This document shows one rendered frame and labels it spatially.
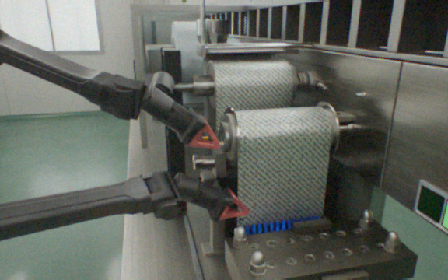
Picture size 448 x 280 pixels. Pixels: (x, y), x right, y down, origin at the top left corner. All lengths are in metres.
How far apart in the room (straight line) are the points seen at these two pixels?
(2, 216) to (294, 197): 0.62
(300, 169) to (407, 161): 0.24
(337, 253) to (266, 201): 0.20
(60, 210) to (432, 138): 0.69
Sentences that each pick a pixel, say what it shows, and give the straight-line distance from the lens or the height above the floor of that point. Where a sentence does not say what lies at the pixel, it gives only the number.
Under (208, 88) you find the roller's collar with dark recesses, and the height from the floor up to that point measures 1.33.
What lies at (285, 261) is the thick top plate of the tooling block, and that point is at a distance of 0.80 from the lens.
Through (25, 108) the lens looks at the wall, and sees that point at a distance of 6.71.
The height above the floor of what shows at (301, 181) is 1.14.
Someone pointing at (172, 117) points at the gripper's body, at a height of 1.32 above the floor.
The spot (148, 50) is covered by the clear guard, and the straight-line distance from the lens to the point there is 1.76.
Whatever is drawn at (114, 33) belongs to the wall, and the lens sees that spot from 6.29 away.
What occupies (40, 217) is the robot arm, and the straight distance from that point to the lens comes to 0.65.
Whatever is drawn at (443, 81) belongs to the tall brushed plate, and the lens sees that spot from 0.75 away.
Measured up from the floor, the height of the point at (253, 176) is 1.17.
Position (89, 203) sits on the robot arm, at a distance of 0.68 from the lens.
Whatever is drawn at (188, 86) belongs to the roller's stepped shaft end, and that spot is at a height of 1.34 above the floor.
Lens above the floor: 1.51
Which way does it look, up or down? 19 degrees down
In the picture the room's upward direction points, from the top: straight up
